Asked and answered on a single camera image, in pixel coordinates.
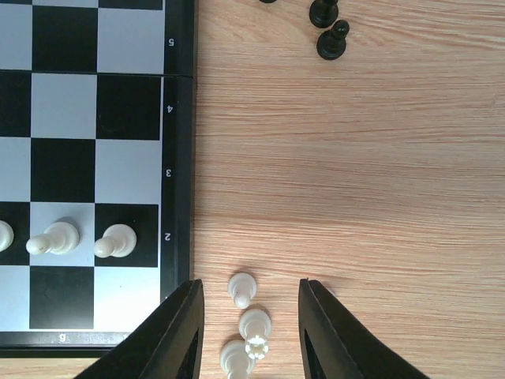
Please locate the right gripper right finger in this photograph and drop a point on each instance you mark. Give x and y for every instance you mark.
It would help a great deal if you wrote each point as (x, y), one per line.
(335, 344)

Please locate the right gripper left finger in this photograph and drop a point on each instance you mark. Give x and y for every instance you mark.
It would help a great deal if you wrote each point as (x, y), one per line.
(168, 344)

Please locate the white pawn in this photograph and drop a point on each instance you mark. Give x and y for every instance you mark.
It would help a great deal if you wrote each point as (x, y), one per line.
(6, 235)
(242, 289)
(118, 240)
(59, 238)

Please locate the white chess piece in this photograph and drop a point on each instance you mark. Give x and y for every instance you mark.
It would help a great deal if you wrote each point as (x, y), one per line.
(234, 361)

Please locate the black white chess board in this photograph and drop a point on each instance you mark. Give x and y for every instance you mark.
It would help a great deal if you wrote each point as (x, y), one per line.
(97, 128)

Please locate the black pawn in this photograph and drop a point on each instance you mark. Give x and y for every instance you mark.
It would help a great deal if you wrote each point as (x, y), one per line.
(331, 44)
(323, 13)

